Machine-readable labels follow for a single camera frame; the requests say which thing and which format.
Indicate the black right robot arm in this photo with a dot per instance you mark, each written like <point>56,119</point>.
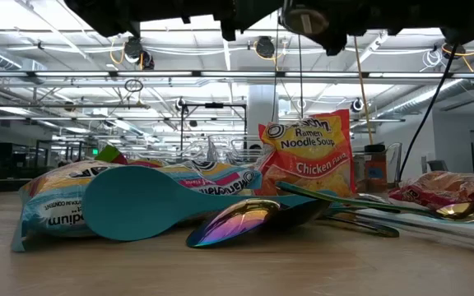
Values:
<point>426,12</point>

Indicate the blue ramen noodle pack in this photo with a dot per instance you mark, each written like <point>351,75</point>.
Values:
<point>56,205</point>

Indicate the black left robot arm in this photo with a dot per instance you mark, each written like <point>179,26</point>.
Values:
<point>159,12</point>

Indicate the green edged ramen pack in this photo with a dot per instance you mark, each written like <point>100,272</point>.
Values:
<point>111,155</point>

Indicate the orange spice jar black lid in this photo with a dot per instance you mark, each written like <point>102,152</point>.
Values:
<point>375,170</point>

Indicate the grey office chair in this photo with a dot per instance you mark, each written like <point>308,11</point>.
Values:
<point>438,165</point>

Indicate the orange chicken ramen pack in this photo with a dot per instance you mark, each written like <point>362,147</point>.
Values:
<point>309,164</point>

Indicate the distant black frame rig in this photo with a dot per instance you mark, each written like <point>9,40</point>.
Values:
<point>214,105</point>

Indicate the white building column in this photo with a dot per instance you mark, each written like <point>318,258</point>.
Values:
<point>261,107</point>

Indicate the teal plastic spoon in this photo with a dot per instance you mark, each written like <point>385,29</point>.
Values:
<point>138,201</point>

